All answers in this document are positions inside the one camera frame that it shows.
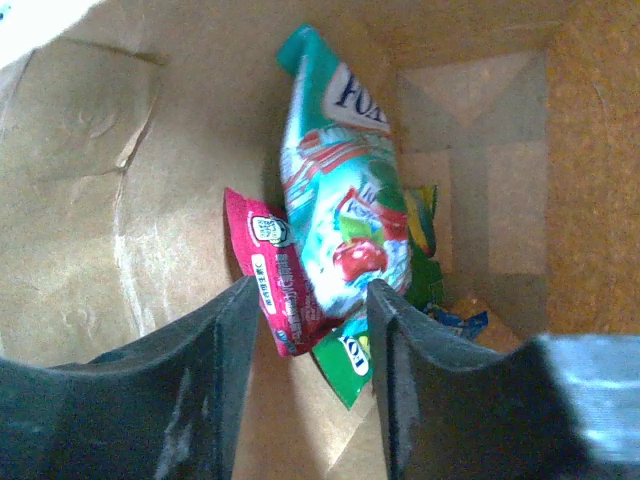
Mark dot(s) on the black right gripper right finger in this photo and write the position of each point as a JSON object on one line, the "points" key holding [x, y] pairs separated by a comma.
{"points": [[559, 407]]}

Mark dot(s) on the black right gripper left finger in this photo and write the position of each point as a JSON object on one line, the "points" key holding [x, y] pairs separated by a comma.
{"points": [[166, 406]]}

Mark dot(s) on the yellow green snack packet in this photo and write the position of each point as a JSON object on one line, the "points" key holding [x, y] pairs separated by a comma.
{"points": [[343, 356]]}

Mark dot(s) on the red snack packet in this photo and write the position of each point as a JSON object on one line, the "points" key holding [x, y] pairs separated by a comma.
{"points": [[263, 244]]}

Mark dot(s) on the teal snack packet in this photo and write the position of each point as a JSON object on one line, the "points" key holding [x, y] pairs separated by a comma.
{"points": [[343, 196]]}

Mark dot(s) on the brown paper bag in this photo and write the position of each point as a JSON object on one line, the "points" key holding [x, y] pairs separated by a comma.
{"points": [[123, 122]]}

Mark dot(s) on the small blue wrapper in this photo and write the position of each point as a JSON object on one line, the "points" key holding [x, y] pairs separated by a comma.
{"points": [[467, 328]]}

